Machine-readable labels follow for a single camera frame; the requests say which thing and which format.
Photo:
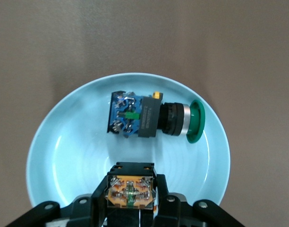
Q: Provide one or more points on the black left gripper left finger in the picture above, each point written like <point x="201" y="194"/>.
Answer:
<point x="83" y="212"/>

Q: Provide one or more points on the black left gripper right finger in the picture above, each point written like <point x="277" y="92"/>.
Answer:
<point x="172" y="210"/>

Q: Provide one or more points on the light blue round plate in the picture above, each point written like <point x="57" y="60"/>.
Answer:
<point x="76" y="153"/>

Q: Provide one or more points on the green push button switch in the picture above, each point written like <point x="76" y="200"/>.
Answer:
<point x="147" y="118"/>

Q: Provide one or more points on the orange contact block switch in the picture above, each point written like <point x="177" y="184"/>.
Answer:
<point x="130" y="189"/>

